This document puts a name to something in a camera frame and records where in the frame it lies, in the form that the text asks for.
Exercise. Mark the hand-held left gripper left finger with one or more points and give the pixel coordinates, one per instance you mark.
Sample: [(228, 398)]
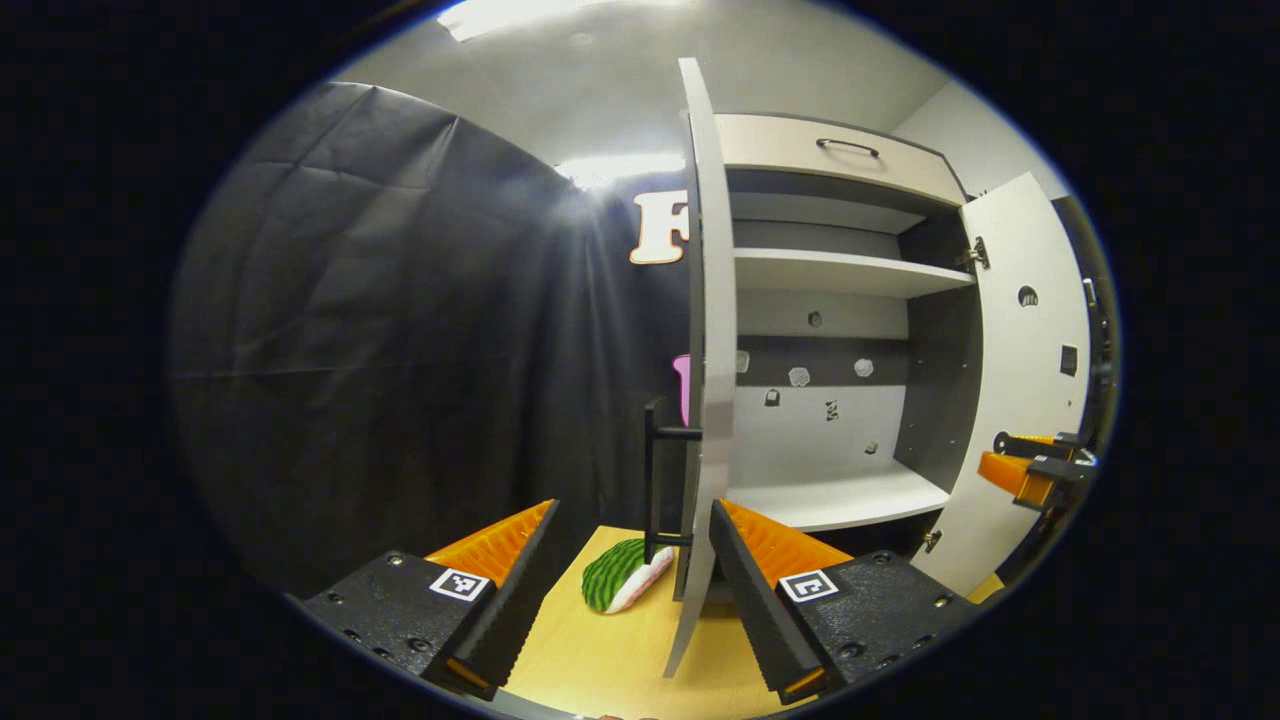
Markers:
[(520, 600)]

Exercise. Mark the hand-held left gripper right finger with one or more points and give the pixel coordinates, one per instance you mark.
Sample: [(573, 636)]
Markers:
[(760, 610)]

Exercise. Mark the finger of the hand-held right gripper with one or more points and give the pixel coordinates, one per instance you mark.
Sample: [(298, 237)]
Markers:
[(1005, 472), (1065, 442)]

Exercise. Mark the white shoe cabinet door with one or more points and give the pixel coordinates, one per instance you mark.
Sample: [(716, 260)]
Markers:
[(715, 300), (1010, 380)]

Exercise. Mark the white double-door shoe cabinet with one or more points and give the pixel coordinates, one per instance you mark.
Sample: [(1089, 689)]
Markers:
[(830, 490)]

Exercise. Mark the metal door hinge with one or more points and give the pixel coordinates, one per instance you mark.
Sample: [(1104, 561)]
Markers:
[(972, 253), (931, 540)]

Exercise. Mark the white cabinet drawer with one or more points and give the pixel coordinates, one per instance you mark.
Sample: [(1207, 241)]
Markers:
[(780, 140)]

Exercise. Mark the ceiling light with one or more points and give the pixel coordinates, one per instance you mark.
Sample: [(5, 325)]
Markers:
[(510, 15)]

